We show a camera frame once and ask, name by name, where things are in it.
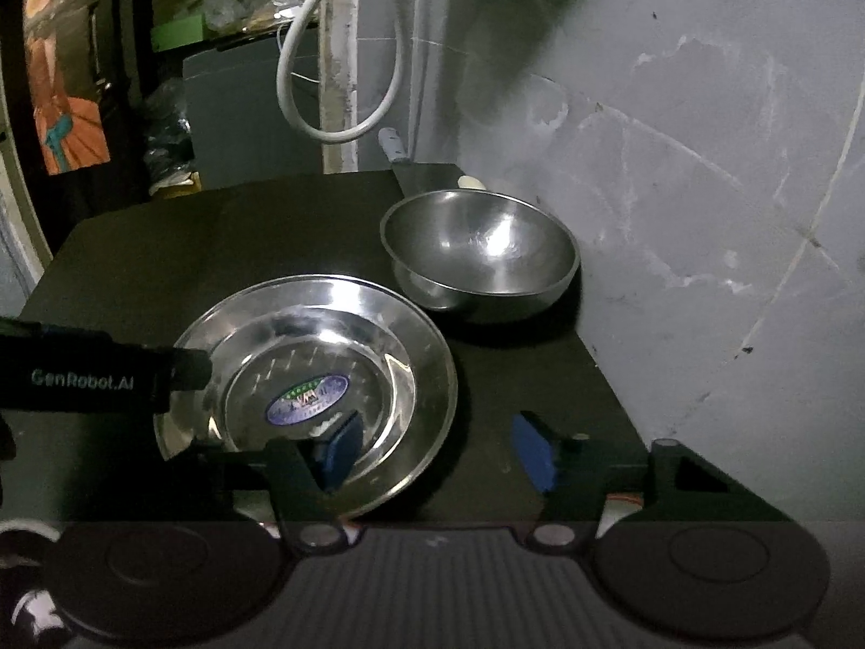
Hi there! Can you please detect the steel plate with sticker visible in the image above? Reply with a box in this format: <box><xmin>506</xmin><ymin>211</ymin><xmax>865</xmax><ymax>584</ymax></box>
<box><xmin>155</xmin><ymin>274</ymin><xmax>459</xmax><ymax>517</ymax></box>

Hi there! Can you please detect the steel bowl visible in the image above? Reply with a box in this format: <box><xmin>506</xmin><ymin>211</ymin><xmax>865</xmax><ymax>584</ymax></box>
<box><xmin>380</xmin><ymin>189</ymin><xmax>581</xmax><ymax>321</ymax></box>

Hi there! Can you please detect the orange poster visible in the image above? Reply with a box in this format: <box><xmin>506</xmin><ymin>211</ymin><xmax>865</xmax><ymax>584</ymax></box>
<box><xmin>23</xmin><ymin>0</ymin><xmax>110</xmax><ymax>176</ymax></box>

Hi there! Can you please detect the dark grey cabinet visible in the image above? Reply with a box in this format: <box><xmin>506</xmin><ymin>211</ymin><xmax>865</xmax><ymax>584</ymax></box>
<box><xmin>183</xmin><ymin>35</ymin><xmax>323</xmax><ymax>190</ymax></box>

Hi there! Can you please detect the cleaver knife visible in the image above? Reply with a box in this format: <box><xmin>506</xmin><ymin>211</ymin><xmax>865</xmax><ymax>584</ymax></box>
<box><xmin>377</xmin><ymin>128</ymin><xmax>487</xmax><ymax>198</ymax></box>

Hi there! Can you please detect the green box on shelf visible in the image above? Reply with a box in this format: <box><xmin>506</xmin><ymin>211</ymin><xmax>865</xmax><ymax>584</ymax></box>
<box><xmin>151</xmin><ymin>14</ymin><xmax>205</xmax><ymax>51</ymax></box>

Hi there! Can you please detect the white looped cable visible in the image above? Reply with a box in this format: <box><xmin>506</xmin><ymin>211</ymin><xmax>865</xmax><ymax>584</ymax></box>
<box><xmin>275</xmin><ymin>0</ymin><xmax>408</xmax><ymax>145</ymax></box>

